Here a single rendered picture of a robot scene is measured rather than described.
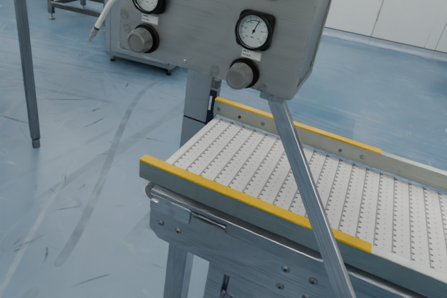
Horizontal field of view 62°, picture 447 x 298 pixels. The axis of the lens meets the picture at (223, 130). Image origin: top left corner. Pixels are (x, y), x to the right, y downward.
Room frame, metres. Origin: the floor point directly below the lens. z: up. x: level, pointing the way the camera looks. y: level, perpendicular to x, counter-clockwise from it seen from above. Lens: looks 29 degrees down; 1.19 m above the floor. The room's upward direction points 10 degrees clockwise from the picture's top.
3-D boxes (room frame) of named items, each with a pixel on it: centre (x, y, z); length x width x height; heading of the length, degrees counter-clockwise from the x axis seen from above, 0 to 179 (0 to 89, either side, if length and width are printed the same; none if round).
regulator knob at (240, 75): (0.37, -0.01, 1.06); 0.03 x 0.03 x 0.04; 71
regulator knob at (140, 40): (0.41, 0.11, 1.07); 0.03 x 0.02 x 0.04; 71
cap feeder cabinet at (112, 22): (3.18, 0.75, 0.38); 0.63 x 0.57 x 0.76; 79
